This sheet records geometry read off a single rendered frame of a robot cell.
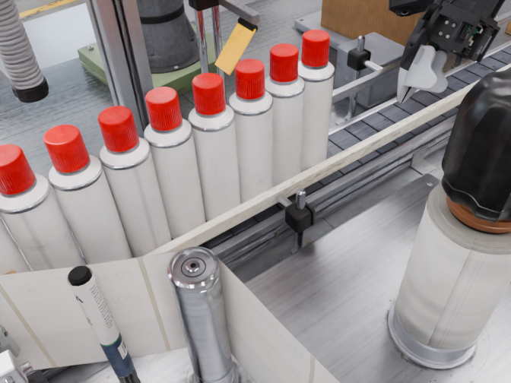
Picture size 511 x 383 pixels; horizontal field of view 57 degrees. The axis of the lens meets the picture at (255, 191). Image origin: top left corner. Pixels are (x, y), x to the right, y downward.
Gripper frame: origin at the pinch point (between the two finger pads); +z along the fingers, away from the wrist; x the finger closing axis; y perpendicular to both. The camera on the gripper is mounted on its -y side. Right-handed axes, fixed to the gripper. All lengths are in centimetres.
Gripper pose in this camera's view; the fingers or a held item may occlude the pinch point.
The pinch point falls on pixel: (400, 93)
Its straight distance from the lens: 78.8
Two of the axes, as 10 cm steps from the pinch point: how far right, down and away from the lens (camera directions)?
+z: -3.8, 8.3, 4.0
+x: 7.2, -0.1, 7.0
